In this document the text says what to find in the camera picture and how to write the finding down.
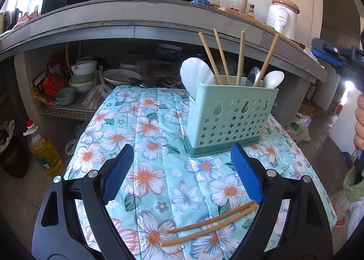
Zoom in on pale green bowl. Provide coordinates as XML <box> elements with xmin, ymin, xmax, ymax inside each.
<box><xmin>70</xmin><ymin>73</ymin><xmax>95</xmax><ymax>84</ymax></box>

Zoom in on large white spoon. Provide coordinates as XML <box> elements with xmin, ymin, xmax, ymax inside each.
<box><xmin>180</xmin><ymin>57</ymin><xmax>216</xmax><ymax>98</ymax></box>

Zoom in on cardboard box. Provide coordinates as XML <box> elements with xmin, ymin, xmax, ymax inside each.
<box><xmin>297</xmin><ymin>103</ymin><xmax>315</xmax><ymax>118</ymax></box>

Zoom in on metal spoon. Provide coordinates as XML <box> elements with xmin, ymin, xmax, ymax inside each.
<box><xmin>247</xmin><ymin>66</ymin><xmax>261</xmax><ymax>87</ymax></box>

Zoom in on white plastic bag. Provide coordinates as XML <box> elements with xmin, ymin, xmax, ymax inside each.
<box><xmin>65</xmin><ymin>123</ymin><xmax>91</xmax><ymax>156</ymax></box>
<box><xmin>0</xmin><ymin>120</ymin><xmax>16</xmax><ymax>154</ymax></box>

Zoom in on clear plastic bag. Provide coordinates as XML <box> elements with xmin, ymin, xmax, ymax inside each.
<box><xmin>82</xmin><ymin>65</ymin><xmax>113</xmax><ymax>111</ymax></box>

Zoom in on patterned metal shelf rack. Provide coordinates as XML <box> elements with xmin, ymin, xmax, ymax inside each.
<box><xmin>39</xmin><ymin>102</ymin><xmax>97</xmax><ymax>121</ymax></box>

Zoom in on person's right forearm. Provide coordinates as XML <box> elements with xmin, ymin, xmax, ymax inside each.
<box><xmin>343</xmin><ymin>163</ymin><xmax>364</xmax><ymax>204</ymax></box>

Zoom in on bamboo chopstick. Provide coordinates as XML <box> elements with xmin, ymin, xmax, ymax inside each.
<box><xmin>213</xmin><ymin>28</ymin><xmax>232</xmax><ymax>85</ymax></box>
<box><xmin>167</xmin><ymin>201</ymin><xmax>257</xmax><ymax>234</ymax></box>
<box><xmin>198</xmin><ymin>32</ymin><xmax>223</xmax><ymax>85</ymax></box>
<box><xmin>159</xmin><ymin>204</ymin><xmax>260</xmax><ymax>247</ymax></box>
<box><xmin>237</xmin><ymin>31</ymin><xmax>245</xmax><ymax>86</ymax></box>

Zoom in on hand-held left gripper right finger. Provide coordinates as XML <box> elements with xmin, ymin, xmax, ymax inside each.
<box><xmin>229</xmin><ymin>143</ymin><xmax>333</xmax><ymax>260</ymax></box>

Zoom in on wooden chopsticks bundle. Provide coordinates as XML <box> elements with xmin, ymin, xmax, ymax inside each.
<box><xmin>254</xmin><ymin>33</ymin><xmax>281</xmax><ymax>87</ymax></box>

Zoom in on blue bowl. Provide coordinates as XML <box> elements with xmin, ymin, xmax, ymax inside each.
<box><xmin>55</xmin><ymin>87</ymin><xmax>77</xmax><ymax>106</ymax></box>

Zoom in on woven trivet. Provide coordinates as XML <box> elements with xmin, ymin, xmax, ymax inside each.
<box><xmin>272</xmin><ymin>0</ymin><xmax>300</xmax><ymax>14</ymax></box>

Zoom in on green printed plastic bag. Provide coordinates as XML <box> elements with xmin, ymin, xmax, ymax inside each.
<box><xmin>286</xmin><ymin>112</ymin><xmax>312</xmax><ymax>143</ymax></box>

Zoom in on green perforated utensil holder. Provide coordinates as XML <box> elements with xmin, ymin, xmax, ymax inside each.
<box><xmin>183</xmin><ymin>76</ymin><xmax>280</xmax><ymax>158</ymax></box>

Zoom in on floral quilted blanket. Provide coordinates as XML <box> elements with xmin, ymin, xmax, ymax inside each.
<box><xmin>63</xmin><ymin>84</ymin><xmax>337</xmax><ymax>260</ymax></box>

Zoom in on red snack packets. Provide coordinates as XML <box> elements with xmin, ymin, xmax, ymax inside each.
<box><xmin>32</xmin><ymin>71</ymin><xmax>71</xmax><ymax>105</ymax></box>

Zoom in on cooking oil bottle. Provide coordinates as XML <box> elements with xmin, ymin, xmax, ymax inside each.
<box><xmin>23</xmin><ymin>120</ymin><xmax>64</xmax><ymax>176</ymax></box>

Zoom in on grey concrete kitchen counter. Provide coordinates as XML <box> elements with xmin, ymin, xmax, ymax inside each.
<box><xmin>0</xmin><ymin>0</ymin><xmax>327</xmax><ymax>118</ymax></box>

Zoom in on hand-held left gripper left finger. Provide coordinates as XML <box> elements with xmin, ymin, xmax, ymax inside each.
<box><xmin>32</xmin><ymin>143</ymin><xmax>135</xmax><ymax>260</ymax></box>

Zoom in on white plate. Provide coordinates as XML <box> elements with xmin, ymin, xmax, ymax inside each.
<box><xmin>102</xmin><ymin>68</ymin><xmax>142</xmax><ymax>86</ymax></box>

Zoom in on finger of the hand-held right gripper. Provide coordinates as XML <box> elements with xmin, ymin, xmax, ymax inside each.
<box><xmin>311</xmin><ymin>46</ymin><xmax>343</xmax><ymax>67</ymax></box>
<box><xmin>312</xmin><ymin>37</ymin><xmax>354</xmax><ymax>53</ymax></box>

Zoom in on white floral bowl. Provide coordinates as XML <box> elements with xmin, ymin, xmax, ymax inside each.
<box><xmin>71</xmin><ymin>56</ymin><xmax>98</xmax><ymax>76</ymax></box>

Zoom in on person's right hand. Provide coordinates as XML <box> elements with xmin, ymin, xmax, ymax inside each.
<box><xmin>353</xmin><ymin>95</ymin><xmax>364</xmax><ymax>151</ymax></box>

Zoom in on white kitchen appliance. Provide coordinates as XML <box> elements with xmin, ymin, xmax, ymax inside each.
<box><xmin>266</xmin><ymin>3</ymin><xmax>298</xmax><ymax>40</ymax></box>

